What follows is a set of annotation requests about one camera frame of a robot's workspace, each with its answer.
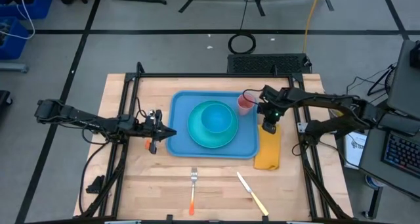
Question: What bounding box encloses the spoon with orange handle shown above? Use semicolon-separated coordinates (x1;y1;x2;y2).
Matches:
144;109;156;150

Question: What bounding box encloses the black wrist rest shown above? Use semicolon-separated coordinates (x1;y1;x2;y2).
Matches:
388;114;420;137

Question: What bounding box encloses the coiled black cable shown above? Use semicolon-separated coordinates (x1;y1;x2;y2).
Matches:
227;32;258;55

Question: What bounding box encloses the teal plate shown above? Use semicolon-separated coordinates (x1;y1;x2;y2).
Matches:
187;99;240;150

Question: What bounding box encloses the blue plastic storage bin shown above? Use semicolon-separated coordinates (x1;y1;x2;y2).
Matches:
0;0;54;20
0;16;30;60

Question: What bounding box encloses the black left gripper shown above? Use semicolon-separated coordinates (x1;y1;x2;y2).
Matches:
131;109;177;155

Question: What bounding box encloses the white paper sheet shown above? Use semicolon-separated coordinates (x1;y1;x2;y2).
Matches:
343;131;368;170

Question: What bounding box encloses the pink cup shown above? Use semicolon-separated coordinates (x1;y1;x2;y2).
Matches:
237;92;257;117

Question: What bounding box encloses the black rig frame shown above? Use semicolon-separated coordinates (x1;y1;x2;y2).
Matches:
78;61;354;224

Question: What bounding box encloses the white cable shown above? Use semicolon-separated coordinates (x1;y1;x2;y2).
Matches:
0;0;35;40

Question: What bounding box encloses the black bracket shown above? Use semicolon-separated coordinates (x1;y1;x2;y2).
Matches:
85;174;106;195

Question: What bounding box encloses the yellow cloth napkin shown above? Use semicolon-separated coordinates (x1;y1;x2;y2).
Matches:
253;123;282;171

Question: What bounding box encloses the grey monitor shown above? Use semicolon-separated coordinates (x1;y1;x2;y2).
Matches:
387;39;420;120

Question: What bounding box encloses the yellow cable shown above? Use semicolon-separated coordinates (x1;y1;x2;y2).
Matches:
301;0;324;54

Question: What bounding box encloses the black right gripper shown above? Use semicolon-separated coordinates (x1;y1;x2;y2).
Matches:
252;85;289;135

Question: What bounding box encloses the blue plastic tray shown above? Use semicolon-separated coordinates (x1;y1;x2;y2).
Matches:
165;90;261;160

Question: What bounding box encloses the grey desk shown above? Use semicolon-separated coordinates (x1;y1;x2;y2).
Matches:
358;118;420;220

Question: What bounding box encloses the black floor stand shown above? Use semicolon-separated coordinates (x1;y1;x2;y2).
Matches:
366;62;398;97

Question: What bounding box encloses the fork with orange handle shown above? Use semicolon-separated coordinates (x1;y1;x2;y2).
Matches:
188;167;199;216

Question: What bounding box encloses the black perforated computer case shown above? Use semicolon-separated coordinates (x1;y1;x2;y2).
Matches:
226;53;313;76

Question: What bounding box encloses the black backlit keyboard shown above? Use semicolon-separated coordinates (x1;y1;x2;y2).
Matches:
381;130;420;179

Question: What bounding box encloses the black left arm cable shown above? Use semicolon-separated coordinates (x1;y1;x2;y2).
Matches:
78;128;114;215

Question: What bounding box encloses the teal blue bowl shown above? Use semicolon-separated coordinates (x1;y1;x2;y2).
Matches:
200;102;234;133

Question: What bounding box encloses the grey bar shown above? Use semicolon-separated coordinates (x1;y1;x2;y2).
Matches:
0;62;30;74

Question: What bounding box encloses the knife with yellow handle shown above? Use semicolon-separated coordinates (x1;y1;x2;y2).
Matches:
236;171;270;217

